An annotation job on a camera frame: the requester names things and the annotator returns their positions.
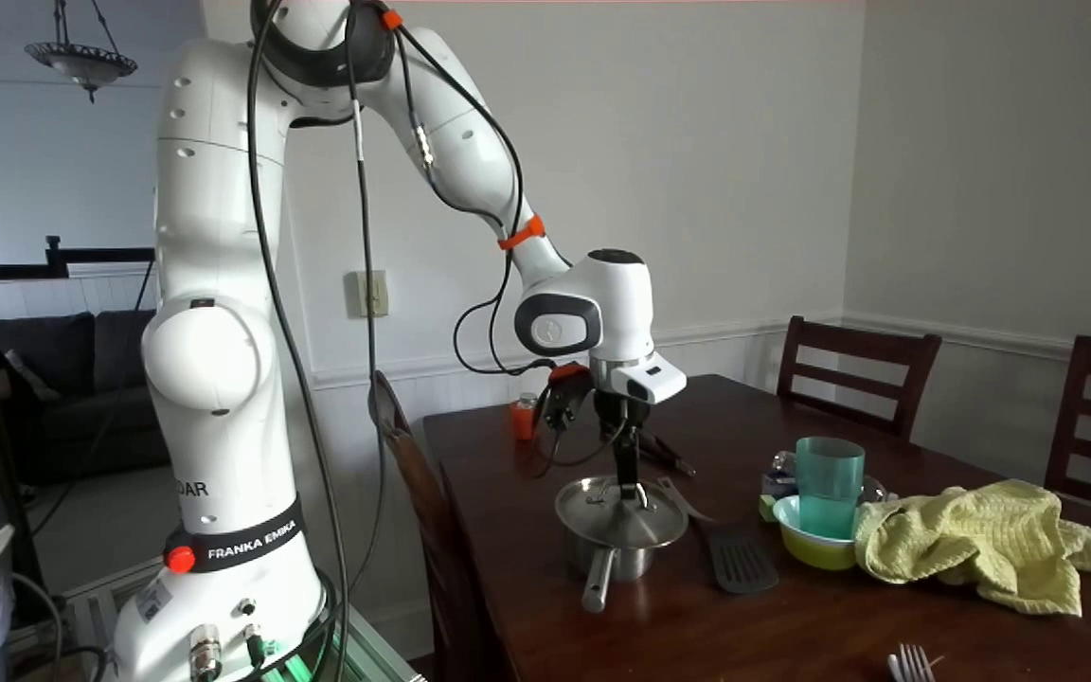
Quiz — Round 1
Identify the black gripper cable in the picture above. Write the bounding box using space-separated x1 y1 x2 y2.
384 12 578 382

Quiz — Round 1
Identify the yellow cloth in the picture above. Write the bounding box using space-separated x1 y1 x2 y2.
852 473 1091 620

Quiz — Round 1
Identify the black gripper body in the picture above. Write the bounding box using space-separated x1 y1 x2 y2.
591 382 658 443

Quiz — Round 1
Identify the small jar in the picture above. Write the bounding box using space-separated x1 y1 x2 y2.
759 448 802 525

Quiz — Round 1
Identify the wall light switch plate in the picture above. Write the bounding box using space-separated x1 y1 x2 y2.
341 266 392 322

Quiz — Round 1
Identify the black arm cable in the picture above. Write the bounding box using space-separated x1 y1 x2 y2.
243 0 387 682

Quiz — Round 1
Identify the curved back wooden chair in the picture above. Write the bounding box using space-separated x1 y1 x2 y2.
362 367 502 682

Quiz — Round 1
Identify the silver pot lid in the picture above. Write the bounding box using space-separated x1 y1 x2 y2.
549 473 694 555

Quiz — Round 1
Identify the hanging ceiling lamp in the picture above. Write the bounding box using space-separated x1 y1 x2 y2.
24 0 142 107

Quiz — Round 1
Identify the silver pot with handle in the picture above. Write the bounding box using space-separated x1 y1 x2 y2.
559 521 658 616

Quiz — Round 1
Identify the silver fork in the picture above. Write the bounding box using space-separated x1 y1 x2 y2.
882 639 942 682

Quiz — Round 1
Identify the green bowl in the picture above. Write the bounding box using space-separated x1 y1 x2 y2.
770 492 867 576

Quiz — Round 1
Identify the dark couch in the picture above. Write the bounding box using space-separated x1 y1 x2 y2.
0 307 173 492

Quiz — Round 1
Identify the teal plastic cup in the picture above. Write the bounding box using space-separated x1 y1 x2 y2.
793 430 867 540

